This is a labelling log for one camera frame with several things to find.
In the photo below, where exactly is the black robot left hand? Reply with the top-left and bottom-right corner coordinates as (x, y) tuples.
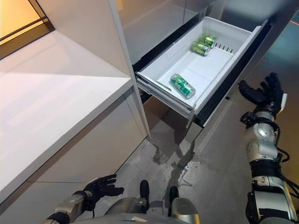
(83, 174), (124, 203)

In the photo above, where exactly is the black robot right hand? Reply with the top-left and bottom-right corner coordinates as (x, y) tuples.
(238, 72), (288, 115)

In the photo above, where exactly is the tall green beer can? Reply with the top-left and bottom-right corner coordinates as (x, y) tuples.
(170, 73), (196, 100)

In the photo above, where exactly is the stainless fridge drawer front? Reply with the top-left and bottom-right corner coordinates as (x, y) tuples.
(192, 20), (274, 128)

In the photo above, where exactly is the white plastic fridge drawer bin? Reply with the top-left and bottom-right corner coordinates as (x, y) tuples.
(136, 16), (262, 122)

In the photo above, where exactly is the stainless steel fridge body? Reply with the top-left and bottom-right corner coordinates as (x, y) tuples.
(116, 0), (299, 143)

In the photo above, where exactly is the robot left leg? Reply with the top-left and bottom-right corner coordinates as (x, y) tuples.
(105, 180), (150, 216)

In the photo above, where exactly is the robot leg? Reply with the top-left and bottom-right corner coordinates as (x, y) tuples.
(105, 180), (150, 216)
(167, 186), (201, 224)

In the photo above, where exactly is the silver robot torso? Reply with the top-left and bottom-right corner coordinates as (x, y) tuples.
(77, 213), (185, 224)

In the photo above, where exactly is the small green drink can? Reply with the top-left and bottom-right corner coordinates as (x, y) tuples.
(191, 41), (210, 56)
(199, 34), (217, 49)

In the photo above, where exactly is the robot right leg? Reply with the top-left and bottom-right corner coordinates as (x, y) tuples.
(167, 186), (201, 224)

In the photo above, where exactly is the white counter cabinet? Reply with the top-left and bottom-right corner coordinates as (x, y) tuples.
(0, 30), (150, 224)

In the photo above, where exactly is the tall white cabinet panel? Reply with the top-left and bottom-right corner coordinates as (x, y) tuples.
(37, 0), (151, 138)

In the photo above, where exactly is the black framed lit window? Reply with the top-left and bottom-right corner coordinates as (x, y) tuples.
(0, 0), (56, 60)

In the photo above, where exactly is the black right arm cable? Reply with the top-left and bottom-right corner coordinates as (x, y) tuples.
(274, 120), (292, 163)

